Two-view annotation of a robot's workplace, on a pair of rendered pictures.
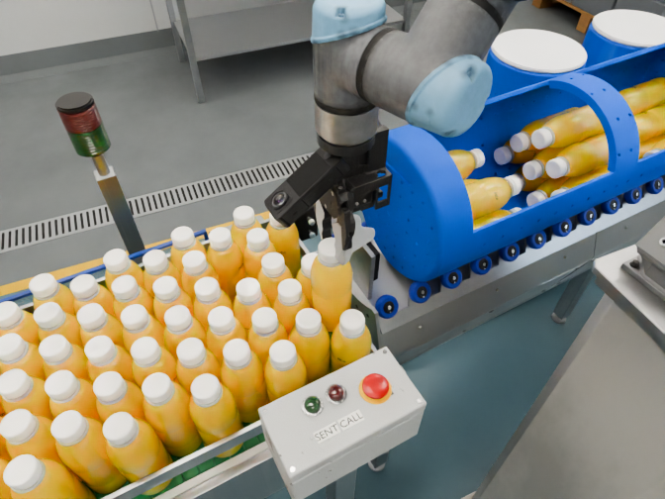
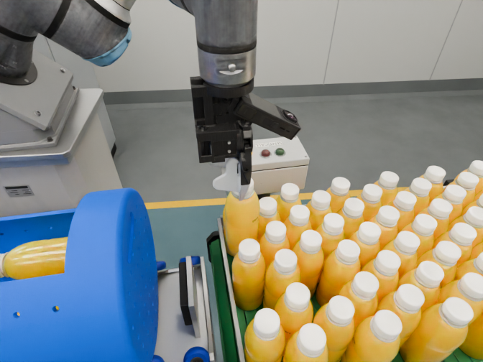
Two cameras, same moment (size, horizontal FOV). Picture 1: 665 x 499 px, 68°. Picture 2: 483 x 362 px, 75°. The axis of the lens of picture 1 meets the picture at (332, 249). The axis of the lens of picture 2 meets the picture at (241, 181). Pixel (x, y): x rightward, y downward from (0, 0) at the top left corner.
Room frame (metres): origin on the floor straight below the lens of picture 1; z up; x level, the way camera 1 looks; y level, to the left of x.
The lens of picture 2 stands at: (0.90, 0.13, 1.55)
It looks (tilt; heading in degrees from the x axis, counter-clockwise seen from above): 41 degrees down; 198
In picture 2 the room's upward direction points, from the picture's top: straight up
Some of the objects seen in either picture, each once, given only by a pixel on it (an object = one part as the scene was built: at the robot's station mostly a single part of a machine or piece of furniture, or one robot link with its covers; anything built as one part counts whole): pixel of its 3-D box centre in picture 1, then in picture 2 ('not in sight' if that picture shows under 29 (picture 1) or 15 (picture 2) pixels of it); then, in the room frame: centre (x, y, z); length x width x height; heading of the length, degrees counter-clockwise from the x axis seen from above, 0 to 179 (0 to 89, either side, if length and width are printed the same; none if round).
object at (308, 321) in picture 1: (308, 321); (267, 205); (0.45, 0.04, 1.07); 0.04 x 0.04 x 0.02
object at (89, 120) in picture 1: (79, 115); not in sight; (0.78, 0.45, 1.23); 0.06 x 0.06 x 0.04
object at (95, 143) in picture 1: (88, 136); not in sight; (0.78, 0.45, 1.18); 0.06 x 0.06 x 0.05
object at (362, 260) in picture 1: (361, 260); (189, 297); (0.65, -0.06, 0.99); 0.10 x 0.02 x 0.12; 28
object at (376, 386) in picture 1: (375, 386); not in sight; (0.32, -0.06, 1.11); 0.04 x 0.04 x 0.01
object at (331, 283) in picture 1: (332, 287); (242, 219); (0.51, 0.00, 1.08); 0.07 x 0.07 x 0.17
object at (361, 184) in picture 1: (350, 168); (223, 117); (0.52, -0.02, 1.31); 0.09 x 0.08 x 0.12; 118
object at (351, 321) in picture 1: (351, 322); not in sight; (0.44, -0.03, 1.07); 0.04 x 0.04 x 0.02
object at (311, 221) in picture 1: (297, 220); not in sight; (0.80, 0.08, 0.95); 0.10 x 0.07 x 0.10; 28
